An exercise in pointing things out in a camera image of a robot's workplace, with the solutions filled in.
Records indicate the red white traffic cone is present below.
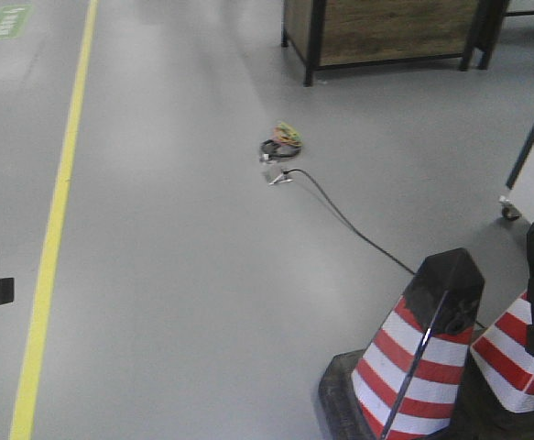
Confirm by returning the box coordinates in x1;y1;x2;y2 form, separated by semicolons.
318;248;485;439

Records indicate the black floor cable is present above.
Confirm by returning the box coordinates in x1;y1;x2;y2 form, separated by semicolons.
282;168;418;277

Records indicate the coiled colourful cable bundle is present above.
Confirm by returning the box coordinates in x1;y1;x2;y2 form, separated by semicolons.
259;120;305;164

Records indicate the wooden cabinet black frame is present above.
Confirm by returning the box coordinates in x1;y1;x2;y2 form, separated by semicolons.
281;0;508;87

